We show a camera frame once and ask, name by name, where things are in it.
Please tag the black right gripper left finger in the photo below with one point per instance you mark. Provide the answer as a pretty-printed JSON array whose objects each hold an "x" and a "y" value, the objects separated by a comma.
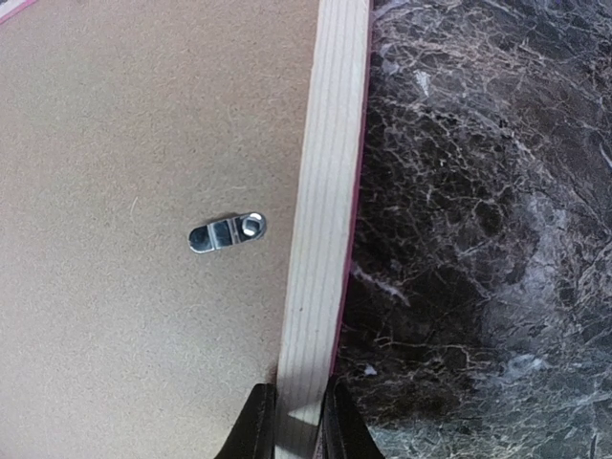
[{"x": 252, "y": 435}]

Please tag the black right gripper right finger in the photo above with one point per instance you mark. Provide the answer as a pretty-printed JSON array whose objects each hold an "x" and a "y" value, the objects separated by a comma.
[{"x": 344, "y": 434}]

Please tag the metal turn clip right upper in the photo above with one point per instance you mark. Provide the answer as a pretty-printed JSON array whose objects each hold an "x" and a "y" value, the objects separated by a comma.
[{"x": 227, "y": 232}]

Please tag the light wooden picture frame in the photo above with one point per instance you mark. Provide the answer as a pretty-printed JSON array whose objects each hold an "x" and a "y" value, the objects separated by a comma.
[{"x": 325, "y": 215}]

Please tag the brown cardboard backing board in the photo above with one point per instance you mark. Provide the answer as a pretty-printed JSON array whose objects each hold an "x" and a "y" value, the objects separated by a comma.
[{"x": 143, "y": 215}]

